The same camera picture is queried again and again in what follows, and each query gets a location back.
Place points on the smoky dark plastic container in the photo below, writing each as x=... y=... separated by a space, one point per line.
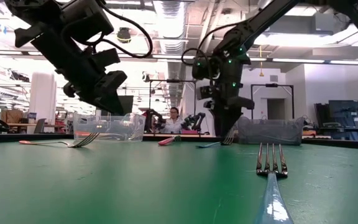
x=269 y=133

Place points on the silver ceiling duct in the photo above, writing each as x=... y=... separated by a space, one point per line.
x=169 y=25

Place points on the dark equipment rack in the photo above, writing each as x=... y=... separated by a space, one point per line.
x=340 y=112

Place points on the clear plastic container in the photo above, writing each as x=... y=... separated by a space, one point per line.
x=117 y=124

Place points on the cardboard box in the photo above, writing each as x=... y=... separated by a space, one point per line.
x=11 y=116

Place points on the black background robot arm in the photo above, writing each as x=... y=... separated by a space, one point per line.
x=154 y=119
x=194 y=119

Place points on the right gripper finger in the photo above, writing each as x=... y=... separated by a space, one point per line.
x=222 y=124
x=232 y=123

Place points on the white pillar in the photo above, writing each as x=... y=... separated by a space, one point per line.
x=42 y=99

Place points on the person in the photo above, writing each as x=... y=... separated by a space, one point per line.
x=172 y=123

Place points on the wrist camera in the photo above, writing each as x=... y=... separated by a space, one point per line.
x=89 y=21
x=205 y=92

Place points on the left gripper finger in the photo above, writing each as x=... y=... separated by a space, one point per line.
x=79 y=93
x=110 y=84

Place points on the black monitor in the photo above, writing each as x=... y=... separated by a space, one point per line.
x=127 y=104

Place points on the grey chair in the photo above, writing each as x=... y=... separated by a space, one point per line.
x=39 y=126

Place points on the long ceiling light bar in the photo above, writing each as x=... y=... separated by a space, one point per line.
x=297 y=60

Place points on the black table frame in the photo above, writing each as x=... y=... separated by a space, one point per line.
x=26 y=137

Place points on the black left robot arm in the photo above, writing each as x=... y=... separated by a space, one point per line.
x=33 y=7

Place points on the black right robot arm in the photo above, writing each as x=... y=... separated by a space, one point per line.
x=253 y=25

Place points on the black frame stand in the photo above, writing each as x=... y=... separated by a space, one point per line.
x=172 y=81
x=272 y=85

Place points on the green table mat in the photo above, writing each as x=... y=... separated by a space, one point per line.
x=135 y=186

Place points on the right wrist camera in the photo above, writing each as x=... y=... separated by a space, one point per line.
x=205 y=92

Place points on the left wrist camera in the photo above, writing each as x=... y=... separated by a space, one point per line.
x=89 y=21

